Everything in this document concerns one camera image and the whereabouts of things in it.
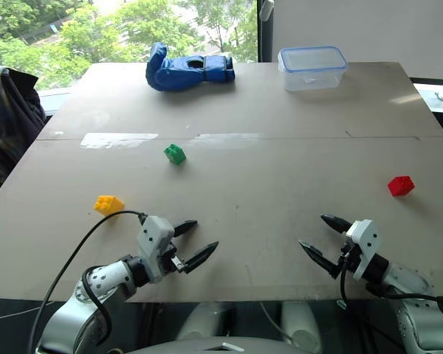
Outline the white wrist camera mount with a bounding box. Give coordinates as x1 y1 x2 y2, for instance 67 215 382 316
345 219 381 281
137 215 176 285

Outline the grey robot torso top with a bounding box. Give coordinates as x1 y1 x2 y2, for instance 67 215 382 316
128 335 292 354

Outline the blue boxing glove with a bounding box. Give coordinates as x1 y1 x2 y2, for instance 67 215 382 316
145 41 236 92

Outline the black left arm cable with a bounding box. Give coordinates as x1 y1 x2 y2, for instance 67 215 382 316
80 267 114 346
27 209 148 354

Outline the green toy brick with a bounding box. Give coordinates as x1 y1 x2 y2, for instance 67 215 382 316
163 143 188 166

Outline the dark plaid jacket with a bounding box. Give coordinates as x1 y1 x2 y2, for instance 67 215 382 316
0 64 47 207

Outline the grey rounded robot leg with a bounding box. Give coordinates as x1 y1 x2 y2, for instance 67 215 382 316
176 302 232 342
280 302 322 351

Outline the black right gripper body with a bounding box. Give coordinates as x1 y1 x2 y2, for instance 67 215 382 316
337 235 363 276

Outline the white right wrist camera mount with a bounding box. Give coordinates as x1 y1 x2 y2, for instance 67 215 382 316
345 219 381 281

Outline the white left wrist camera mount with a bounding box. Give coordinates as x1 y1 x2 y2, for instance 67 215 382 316
137 215 176 285

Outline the yellow toy brick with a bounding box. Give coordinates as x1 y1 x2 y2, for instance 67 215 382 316
92 194 126 217

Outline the red toy brick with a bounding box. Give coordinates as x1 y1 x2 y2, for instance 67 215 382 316
387 176 416 197

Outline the thin white cable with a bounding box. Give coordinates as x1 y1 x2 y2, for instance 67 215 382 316
258 301 296 342

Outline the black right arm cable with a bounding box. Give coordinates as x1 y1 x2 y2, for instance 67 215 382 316
338 254 443 320

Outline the clear plastic box blue lid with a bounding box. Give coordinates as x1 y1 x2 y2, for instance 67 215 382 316
277 46 348 92

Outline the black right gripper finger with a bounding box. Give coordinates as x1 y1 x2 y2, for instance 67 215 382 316
298 240 343 280
320 213 351 235

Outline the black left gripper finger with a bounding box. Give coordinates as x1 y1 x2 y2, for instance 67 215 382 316
184 240 220 275
172 220 199 239

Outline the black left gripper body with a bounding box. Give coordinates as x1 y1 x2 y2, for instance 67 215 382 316
158 241 189 276

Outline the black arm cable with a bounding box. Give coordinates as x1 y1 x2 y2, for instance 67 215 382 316
80 267 114 346
27 209 148 354
338 254 443 320

